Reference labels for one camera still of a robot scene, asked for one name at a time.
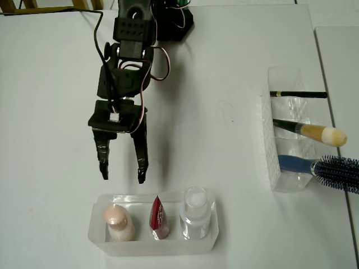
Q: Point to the red hand cream tube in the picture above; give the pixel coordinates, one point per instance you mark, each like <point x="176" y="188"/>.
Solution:
<point x="158" y="218"/>

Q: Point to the green controller board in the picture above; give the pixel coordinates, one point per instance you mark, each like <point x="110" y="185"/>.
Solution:
<point x="185" y="3"/>

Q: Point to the blue round hairbrush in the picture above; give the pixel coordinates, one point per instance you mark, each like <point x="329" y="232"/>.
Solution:
<point x="297" y="165"/>

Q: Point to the dark eyeliner pencil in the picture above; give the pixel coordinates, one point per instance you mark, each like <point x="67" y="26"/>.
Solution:
<point x="303" y="94"/>

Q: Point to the clear spray bottle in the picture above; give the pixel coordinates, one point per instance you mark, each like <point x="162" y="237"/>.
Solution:
<point x="195" y="201"/>

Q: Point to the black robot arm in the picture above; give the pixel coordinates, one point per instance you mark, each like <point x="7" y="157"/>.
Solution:
<point x="134" y="30"/>

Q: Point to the clear acrylic organizer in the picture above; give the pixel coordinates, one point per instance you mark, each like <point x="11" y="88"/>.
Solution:
<point x="270" y="157"/>

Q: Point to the wooden chair frame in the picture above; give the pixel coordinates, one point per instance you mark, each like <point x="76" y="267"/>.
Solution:
<point x="42" y="10"/>

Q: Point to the black gripper camera module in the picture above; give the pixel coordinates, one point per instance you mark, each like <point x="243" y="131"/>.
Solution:
<point x="98" y="123"/>

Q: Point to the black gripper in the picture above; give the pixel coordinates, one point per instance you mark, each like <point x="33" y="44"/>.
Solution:
<point x="104" y="119"/>

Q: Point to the translucent white plastic tray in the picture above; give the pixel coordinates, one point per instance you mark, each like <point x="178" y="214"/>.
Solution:
<point x="157" y="248"/>

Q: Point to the pink lotion bottle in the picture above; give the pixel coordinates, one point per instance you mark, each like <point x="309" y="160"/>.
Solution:
<point x="113" y="215"/>

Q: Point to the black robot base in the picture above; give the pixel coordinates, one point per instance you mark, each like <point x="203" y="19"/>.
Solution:
<point x="179" y="28"/>

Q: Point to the gold makeup brush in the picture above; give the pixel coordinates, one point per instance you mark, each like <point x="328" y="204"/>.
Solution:
<point x="314" y="131"/>

